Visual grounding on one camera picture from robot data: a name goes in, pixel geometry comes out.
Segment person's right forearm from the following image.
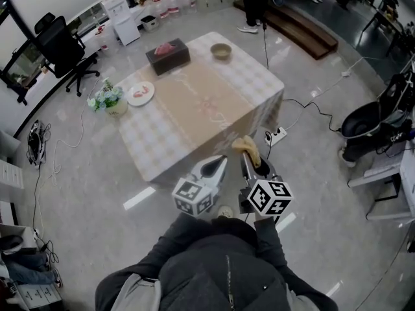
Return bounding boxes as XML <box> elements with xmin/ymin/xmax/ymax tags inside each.
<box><xmin>252</xmin><ymin>218</ymin><xmax>289</xmax><ymax>268</ymax></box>

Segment white water dispenser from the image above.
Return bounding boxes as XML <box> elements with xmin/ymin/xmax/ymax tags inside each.
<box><xmin>102</xmin><ymin>0</ymin><xmax>141</xmax><ymax>47</ymax></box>

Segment person's dark gray jacket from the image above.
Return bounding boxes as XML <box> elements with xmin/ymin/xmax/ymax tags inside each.
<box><xmin>95</xmin><ymin>225</ymin><xmax>330</xmax><ymax>311</ymax></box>

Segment black dining table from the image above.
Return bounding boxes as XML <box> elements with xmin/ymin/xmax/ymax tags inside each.
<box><xmin>358</xmin><ymin>0</ymin><xmax>415</xmax><ymax>58</ymax></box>

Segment person's black trousers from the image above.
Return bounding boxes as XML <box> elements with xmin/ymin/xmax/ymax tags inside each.
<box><xmin>207</xmin><ymin>215</ymin><xmax>259</xmax><ymax>239</ymax></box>

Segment white waste bin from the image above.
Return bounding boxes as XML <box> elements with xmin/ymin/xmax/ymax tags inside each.
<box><xmin>139</xmin><ymin>15</ymin><xmax>160</xmax><ymax>32</ymax></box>

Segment black office chair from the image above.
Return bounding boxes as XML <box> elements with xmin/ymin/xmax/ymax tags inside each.
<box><xmin>34</xmin><ymin>11</ymin><xmax>101</xmax><ymax>97</ymax></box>

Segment black bag with white print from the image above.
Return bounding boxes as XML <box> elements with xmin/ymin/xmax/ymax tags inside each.
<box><xmin>26</xmin><ymin>119</ymin><xmax>48</xmax><ymax>167</ymax></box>

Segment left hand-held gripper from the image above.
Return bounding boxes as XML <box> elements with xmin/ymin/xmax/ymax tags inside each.
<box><xmin>171</xmin><ymin>155</ymin><xmax>228</xmax><ymax>219</ymax></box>

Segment pink tissue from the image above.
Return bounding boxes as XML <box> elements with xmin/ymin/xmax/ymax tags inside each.
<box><xmin>154</xmin><ymin>42</ymin><xmax>178</xmax><ymax>55</ymax></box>

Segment tan fibrous loofah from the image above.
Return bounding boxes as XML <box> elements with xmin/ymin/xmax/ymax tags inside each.
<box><xmin>231</xmin><ymin>135</ymin><xmax>263</xmax><ymax>169</ymax></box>

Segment black power adapter cable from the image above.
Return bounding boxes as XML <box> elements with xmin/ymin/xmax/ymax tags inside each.
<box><xmin>32</xmin><ymin>163</ymin><xmax>60</xmax><ymax>266</ymax></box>

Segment olive ceramic bowl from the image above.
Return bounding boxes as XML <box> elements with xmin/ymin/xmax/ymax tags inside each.
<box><xmin>209</xmin><ymin>43</ymin><xmax>231</xmax><ymax>60</ymax></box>

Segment table with checked tablecloth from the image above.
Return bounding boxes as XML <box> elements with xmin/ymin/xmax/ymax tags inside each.
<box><xmin>113</xmin><ymin>31</ymin><xmax>285</xmax><ymax>184</ymax></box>

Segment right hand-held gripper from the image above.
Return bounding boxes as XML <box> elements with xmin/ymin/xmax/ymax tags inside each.
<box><xmin>239</xmin><ymin>152</ymin><xmax>294</xmax><ymax>220</ymax></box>

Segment white round plate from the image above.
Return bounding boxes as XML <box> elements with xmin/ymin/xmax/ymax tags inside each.
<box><xmin>126</xmin><ymin>81</ymin><xmax>155</xmax><ymax>107</ymax></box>

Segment white printed box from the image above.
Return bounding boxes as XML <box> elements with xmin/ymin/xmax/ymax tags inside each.
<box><xmin>14</xmin><ymin>282</ymin><xmax>62</xmax><ymax>307</ymax></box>

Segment clear jug with red label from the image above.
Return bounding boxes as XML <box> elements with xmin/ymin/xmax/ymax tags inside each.
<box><xmin>95</xmin><ymin>25</ymin><xmax>113</xmax><ymax>54</ymax></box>

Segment black tissue box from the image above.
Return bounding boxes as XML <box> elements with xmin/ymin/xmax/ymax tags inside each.
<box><xmin>145</xmin><ymin>38</ymin><xmax>191</xmax><ymax>76</ymax></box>

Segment potted blue white flowers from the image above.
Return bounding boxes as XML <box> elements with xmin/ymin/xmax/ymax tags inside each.
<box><xmin>87</xmin><ymin>79</ymin><xmax>129</xmax><ymax>119</ymax></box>

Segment thin white cable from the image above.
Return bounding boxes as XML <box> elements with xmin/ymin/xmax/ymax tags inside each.
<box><xmin>48</xmin><ymin>76</ymin><xmax>101</xmax><ymax>187</ymax></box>

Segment white extension cable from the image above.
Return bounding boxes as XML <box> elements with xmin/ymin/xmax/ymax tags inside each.
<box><xmin>281</xmin><ymin>55</ymin><xmax>390</xmax><ymax>132</ymax></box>

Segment person's left forearm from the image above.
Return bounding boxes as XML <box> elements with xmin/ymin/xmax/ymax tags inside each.
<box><xmin>155</xmin><ymin>213</ymin><xmax>208</xmax><ymax>265</ymax></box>

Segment white power strip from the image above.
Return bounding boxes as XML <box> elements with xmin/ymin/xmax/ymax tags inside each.
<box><xmin>264</xmin><ymin>126</ymin><xmax>288</xmax><ymax>147</ymax></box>

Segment white work desk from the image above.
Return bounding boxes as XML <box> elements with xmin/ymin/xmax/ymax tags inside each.
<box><xmin>348</xmin><ymin>137</ymin><xmax>415</xmax><ymax>222</ymax></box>

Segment row of clear water jugs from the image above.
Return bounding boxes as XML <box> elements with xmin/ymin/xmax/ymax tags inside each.
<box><xmin>150</xmin><ymin>0</ymin><xmax>199</xmax><ymax>19</ymax></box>

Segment wooden step platform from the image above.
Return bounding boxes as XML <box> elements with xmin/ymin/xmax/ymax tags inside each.
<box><xmin>233</xmin><ymin>1</ymin><xmax>340</xmax><ymax>60</ymax></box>

